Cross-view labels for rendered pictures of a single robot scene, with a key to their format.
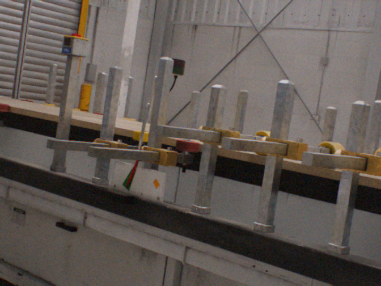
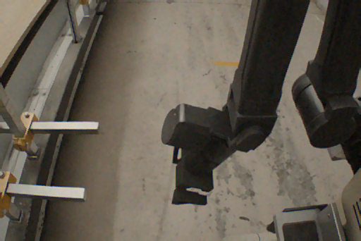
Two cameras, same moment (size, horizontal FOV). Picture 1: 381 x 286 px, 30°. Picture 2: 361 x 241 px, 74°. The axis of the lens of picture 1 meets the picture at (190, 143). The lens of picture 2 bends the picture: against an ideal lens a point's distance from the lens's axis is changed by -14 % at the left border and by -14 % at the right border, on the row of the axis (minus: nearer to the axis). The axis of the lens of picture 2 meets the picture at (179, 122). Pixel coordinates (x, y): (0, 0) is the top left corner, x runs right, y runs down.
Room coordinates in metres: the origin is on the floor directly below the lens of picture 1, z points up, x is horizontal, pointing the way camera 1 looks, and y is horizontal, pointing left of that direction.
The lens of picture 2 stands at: (3.22, 1.75, 1.52)
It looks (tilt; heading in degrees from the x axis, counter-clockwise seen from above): 51 degrees down; 223
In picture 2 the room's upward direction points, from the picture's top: 3 degrees clockwise
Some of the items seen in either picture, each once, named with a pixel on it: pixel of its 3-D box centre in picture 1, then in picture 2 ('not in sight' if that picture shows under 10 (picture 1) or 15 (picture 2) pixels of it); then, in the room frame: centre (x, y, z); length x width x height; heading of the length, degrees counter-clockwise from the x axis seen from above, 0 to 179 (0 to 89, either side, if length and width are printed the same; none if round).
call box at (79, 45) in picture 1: (75, 47); not in sight; (2.73, 0.49, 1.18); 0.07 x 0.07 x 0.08; 47
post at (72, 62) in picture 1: (65, 113); (69, 4); (2.73, 0.49, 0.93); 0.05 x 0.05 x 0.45; 47
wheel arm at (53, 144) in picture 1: (100, 148); not in sight; (2.49, 0.31, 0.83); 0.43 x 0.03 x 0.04; 137
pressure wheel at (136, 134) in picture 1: (142, 146); not in sight; (2.63, 0.17, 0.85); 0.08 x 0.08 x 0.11
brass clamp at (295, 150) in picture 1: (282, 148); not in sight; (2.02, -0.26, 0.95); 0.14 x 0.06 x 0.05; 47
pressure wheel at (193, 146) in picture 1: (186, 155); not in sight; (2.44, 0.01, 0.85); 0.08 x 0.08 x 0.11
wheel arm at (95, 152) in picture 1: (143, 156); not in sight; (2.30, 0.14, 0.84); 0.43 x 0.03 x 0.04; 137
